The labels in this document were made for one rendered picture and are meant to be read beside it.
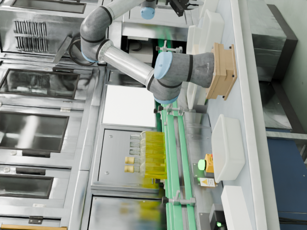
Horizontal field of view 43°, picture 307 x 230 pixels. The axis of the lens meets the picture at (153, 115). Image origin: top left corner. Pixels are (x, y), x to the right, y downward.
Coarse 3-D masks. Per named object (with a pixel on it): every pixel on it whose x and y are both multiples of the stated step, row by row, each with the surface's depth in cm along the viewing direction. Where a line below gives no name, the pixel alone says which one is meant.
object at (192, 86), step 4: (192, 84) 213; (188, 88) 214; (192, 88) 214; (196, 88) 196; (188, 92) 216; (192, 92) 216; (188, 96) 214; (192, 96) 198; (188, 100) 211; (192, 100) 200; (188, 104) 209; (192, 104) 201
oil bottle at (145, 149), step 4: (140, 148) 193; (144, 148) 192; (148, 148) 192; (152, 148) 192; (156, 148) 192; (160, 148) 193; (164, 148) 193; (140, 152) 191; (144, 152) 190; (148, 152) 190; (152, 152) 190; (156, 152) 190; (160, 152) 190; (164, 152) 191; (140, 156) 191
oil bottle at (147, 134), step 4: (144, 132) 201; (148, 132) 202; (152, 132) 202; (156, 132) 202; (160, 132) 203; (164, 132) 203; (140, 136) 200; (144, 136) 199; (148, 136) 199; (152, 136) 199; (156, 136) 200; (160, 136) 200; (164, 136) 200; (140, 140) 201
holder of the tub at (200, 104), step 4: (200, 88) 195; (204, 88) 196; (196, 92) 197; (200, 92) 197; (204, 92) 197; (196, 96) 198; (200, 96) 199; (204, 96) 199; (196, 100) 200; (200, 100) 200; (204, 100) 200; (208, 100) 200; (196, 104) 201; (200, 104) 202; (204, 104) 202; (192, 108) 203; (196, 108) 203; (200, 108) 203; (204, 108) 203; (196, 112) 205; (200, 112) 205; (204, 112) 205
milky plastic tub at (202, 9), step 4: (204, 0) 212; (208, 0) 195; (212, 0) 195; (216, 0) 195; (204, 4) 196; (208, 4) 197; (212, 4) 197; (216, 4) 197; (200, 8) 209; (204, 8) 198; (208, 8) 199; (212, 8) 200; (216, 8) 200; (200, 12) 208; (204, 12) 202; (200, 16) 204
